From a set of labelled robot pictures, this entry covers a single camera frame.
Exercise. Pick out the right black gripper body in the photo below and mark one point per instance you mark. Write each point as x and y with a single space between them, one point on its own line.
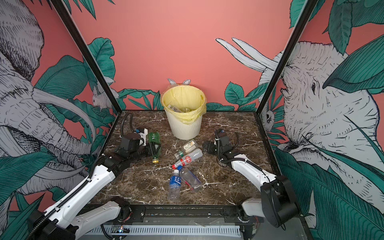
217 151

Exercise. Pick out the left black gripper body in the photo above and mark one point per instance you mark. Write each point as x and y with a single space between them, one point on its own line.
143 152

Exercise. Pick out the green bottle green label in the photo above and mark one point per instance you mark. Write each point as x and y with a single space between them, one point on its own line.
155 137

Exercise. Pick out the crushed clear bottle blue cap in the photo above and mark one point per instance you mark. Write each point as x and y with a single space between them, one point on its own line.
190 179

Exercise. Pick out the clear bottle white cap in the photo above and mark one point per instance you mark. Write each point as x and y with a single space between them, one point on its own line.
175 109

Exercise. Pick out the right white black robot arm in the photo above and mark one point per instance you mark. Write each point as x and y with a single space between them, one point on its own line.
278 202

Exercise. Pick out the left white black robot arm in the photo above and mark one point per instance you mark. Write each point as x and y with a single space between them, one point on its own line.
63 221

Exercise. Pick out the white ribbed plastic bin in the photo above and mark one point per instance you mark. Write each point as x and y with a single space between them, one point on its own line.
184 131

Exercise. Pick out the yellow plastic bin liner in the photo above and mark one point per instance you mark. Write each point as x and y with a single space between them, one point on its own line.
187 98

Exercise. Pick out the clear bottle red label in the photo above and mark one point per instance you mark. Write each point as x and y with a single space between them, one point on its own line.
187 159

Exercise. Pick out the small clear bottle cream label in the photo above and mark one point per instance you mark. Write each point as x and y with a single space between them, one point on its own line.
186 149

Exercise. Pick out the blue label bottle white cap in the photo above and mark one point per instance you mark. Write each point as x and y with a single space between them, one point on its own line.
174 186

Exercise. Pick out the white perforated vent strip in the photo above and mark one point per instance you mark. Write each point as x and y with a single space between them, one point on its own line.
138 230

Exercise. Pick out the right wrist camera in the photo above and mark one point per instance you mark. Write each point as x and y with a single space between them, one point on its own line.
222 137

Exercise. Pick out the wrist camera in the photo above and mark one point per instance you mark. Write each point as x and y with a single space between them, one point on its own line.
132 141
222 137

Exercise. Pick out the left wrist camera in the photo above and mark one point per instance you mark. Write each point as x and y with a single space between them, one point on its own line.
132 141

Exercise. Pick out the black front rail frame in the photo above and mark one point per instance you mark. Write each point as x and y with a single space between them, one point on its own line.
230 213

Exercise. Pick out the left black corner post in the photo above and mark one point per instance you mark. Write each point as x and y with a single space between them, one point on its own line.
64 14

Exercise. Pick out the black corner post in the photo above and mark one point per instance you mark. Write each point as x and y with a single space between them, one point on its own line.
295 36
64 14

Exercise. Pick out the right black corner post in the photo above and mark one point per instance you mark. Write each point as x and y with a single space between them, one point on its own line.
295 36

